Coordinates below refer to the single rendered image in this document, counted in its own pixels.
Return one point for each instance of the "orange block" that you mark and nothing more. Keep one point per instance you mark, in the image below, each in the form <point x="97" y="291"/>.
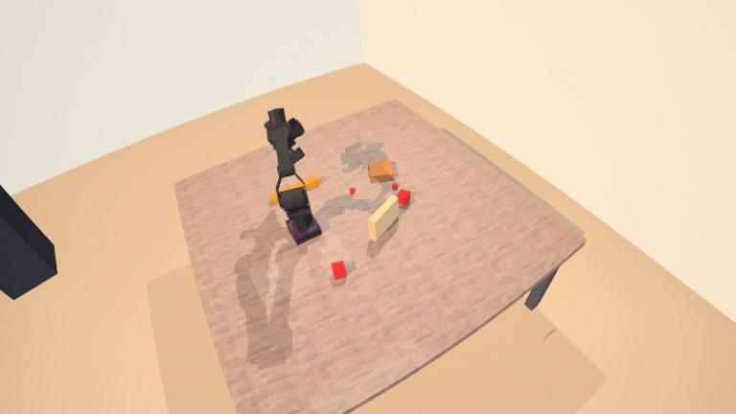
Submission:
<point x="380" y="170"/>

